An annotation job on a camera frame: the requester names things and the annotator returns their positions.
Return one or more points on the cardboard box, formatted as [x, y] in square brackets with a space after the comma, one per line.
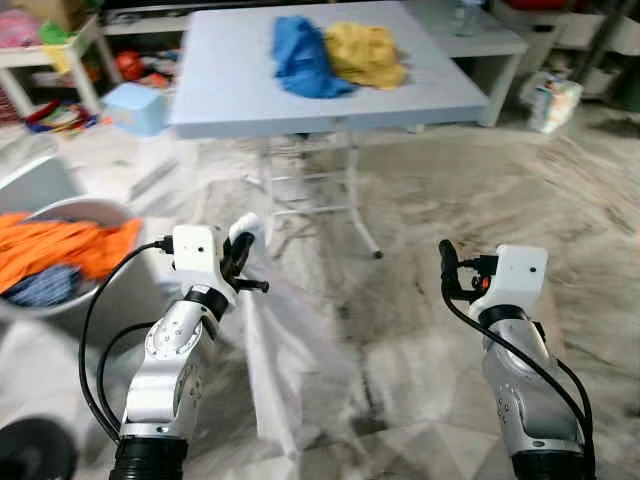
[55, 10]

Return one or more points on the clear plastic jar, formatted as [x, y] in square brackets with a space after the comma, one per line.
[465, 12]

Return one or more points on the pink backpack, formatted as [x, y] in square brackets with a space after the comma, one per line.
[15, 28]

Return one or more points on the light blue plastic box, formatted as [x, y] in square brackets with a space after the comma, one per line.
[135, 110]

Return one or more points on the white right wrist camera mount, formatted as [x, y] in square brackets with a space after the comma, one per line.
[515, 275]

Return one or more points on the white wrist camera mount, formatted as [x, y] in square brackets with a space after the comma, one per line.
[515, 275]
[195, 255]

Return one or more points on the green toy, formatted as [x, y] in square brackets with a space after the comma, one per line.
[58, 32]

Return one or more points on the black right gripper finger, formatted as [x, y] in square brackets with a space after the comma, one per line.
[448, 262]

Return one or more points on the small white plastic table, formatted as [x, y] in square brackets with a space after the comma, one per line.
[480, 35]

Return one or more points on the yellow crumpled cloth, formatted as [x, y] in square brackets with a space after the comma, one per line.
[370, 55]

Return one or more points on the grey laundry basket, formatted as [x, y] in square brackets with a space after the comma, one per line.
[80, 207]

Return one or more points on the orange ball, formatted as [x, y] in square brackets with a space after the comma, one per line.
[128, 65]

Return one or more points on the orange garment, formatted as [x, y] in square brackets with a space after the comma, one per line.
[50, 245]

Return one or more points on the white printed package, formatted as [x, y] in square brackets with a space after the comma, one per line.
[555, 105]

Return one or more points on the blue denim garment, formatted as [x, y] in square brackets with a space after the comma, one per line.
[45, 285]

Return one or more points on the blue cloth garment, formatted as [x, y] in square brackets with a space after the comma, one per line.
[305, 60]

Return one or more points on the white bin storage shelf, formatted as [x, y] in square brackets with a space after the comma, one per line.
[610, 50]

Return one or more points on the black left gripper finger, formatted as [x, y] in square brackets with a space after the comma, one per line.
[240, 252]

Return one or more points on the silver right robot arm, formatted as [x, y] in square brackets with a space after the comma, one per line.
[525, 390]

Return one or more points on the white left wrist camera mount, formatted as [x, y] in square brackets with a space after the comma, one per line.
[195, 255]

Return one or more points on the white toy shelf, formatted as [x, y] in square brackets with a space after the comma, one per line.
[20, 50]

